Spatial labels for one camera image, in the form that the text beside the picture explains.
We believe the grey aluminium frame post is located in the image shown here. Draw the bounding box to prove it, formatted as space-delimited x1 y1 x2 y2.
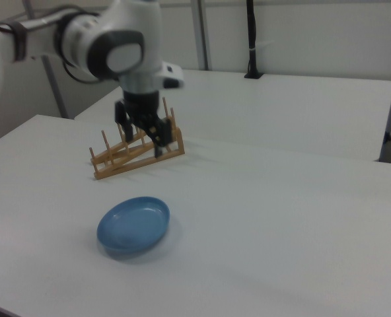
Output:
22 0 69 119
191 0 213 71

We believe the black camera pole with clamp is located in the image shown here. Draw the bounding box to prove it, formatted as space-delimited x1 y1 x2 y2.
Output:
243 0 265 81

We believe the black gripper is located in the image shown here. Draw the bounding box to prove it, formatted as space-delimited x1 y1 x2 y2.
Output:
114 90 174 158

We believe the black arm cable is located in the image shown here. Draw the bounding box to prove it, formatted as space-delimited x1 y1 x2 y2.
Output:
0 19 122 84

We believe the black velcro strap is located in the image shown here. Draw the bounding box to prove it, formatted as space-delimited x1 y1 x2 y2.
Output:
9 20 29 63

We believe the blue round plate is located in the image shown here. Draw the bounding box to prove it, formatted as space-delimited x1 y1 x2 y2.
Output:
96 195 171 255

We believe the wooden plate rack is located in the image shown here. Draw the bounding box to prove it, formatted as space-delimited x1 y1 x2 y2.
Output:
89 96 186 181

